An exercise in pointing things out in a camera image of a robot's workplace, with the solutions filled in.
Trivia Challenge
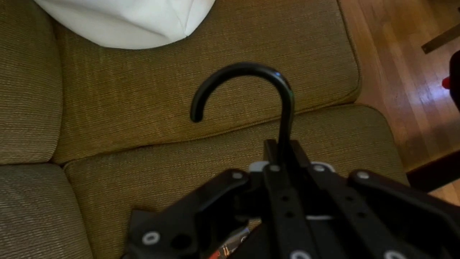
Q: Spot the light wooden furniture leg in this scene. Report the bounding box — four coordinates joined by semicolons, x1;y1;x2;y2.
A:
419;22;460;55

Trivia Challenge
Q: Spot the red orange wire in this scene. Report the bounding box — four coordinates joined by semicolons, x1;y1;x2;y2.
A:
206;217;264;259

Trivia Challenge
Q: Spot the white tote bag black rim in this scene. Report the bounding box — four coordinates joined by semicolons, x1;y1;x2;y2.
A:
32;0;216;50

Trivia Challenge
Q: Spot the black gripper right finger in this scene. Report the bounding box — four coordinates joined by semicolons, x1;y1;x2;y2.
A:
285;140;460;259

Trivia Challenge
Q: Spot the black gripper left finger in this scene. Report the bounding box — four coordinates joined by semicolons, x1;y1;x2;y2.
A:
124;140;317;259

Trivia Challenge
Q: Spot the dark wooden furniture base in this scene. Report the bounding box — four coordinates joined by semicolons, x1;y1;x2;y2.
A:
405;148;460;194

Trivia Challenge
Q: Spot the brown fabric sofa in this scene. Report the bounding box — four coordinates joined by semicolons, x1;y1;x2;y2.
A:
0;0;410;259

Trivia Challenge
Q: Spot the black object red spot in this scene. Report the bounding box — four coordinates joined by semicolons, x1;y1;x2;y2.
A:
441;49;460;112

